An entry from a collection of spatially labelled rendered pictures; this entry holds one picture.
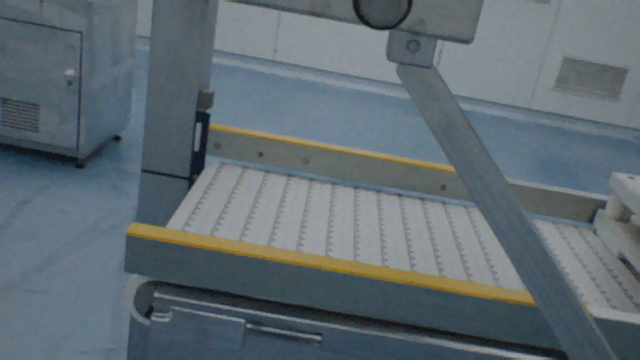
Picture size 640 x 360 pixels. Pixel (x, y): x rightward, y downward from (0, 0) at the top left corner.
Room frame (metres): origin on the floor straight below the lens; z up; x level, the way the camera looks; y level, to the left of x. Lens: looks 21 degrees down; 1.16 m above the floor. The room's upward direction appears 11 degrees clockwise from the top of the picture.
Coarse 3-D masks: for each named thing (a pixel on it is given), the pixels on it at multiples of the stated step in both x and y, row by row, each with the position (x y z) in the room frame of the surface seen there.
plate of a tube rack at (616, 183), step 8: (616, 176) 0.66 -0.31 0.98; (624, 176) 0.66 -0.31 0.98; (632, 176) 0.66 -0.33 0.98; (608, 184) 0.67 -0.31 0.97; (616, 184) 0.65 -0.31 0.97; (624, 184) 0.63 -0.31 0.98; (632, 184) 0.63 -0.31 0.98; (616, 192) 0.64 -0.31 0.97; (624, 192) 0.63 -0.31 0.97; (632, 192) 0.61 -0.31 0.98; (624, 200) 0.62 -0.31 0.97; (632, 200) 0.61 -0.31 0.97; (632, 208) 0.60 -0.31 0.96
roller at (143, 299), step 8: (144, 288) 0.41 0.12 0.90; (152, 288) 0.41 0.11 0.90; (184, 288) 0.43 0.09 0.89; (136, 296) 0.41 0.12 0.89; (144, 296) 0.41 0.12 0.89; (152, 296) 0.41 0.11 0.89; (136, 304) 0.41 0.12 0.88; (144, 304) 0.41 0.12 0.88; (144, 312) 0.41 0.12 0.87; (152, 312) 0.41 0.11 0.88
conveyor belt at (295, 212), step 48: (192, 192) 0.58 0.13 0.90; (240, 192) 0.59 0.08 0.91; (288, 192) 0.61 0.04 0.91; (336, 192) 0.64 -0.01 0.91; (384, 192) 0.67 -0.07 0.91; (240, 240) 0.49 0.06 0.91; (288, 240) 0.50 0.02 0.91; (336, 240) 0.52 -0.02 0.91; (384, 240) 0.54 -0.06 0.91; (432, 240) 0.56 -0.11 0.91; (480, 240) 0.58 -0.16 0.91; (576, 240) 0.63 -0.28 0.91; (192, 288) 0.47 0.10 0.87; (576, 288) 0.52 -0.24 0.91; (624, 288) 0.53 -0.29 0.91; (480, 336) 0.42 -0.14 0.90
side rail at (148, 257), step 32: (128, 256) 0.40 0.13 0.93; (160, 256) 0.40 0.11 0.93; (192, 256) 0.40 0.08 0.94; (224, 256) 0.40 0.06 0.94; (224, 288) 0.40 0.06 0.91; (256, 288) 0.40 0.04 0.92; (288, 288) 0.40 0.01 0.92; (320, 288) 0.40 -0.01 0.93; (352, 288) 0.40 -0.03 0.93; (384, 288) 0.40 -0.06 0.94; (416, 288) 0.40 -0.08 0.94; (416, 320) 0.40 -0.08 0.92; (448, 320) 0.40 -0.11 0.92; (480, 320) 0.40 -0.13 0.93; (512, 320) 0.40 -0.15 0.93; (544, 320) 0.40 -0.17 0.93; (608, 320) 0.40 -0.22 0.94
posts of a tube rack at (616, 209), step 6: (612, 192) 0.66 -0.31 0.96; (612, 198) 0.65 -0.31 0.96; (618, 198) 0.65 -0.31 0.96; (612, 204) 0.65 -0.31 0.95; (618, 204) 0.65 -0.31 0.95; (624, 204) 0.64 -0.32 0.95; (606, 210) 0.66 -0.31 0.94; (612, 210) 0.65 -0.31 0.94; (618, 210) 0.64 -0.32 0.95; (624, 210) 0.64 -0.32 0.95; (630, 210) 0.64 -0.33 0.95; (612, 216) 0.65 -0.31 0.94; (618, 216) 0.64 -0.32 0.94; (624, 216) 0.64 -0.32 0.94; (630, 216) 0.65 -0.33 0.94
